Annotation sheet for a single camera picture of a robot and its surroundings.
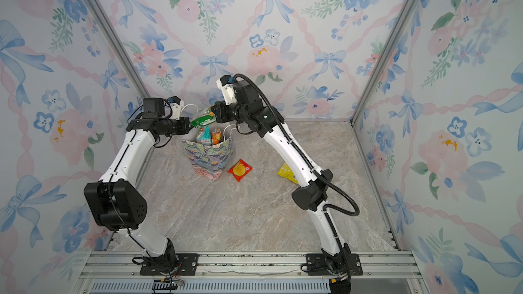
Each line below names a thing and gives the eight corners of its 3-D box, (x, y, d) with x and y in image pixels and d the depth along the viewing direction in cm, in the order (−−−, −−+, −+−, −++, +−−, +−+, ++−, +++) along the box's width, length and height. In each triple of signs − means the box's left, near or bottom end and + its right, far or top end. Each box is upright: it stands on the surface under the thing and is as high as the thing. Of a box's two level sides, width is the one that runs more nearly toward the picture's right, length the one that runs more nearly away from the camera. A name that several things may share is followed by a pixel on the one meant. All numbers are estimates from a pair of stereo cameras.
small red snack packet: (227, 172, 101) (227, 170, 99) (240, 161, 105) (240, 158, 103) (239, 182, 98) (238, 180, 96) (252, 170, 102) (252, 167, 100)
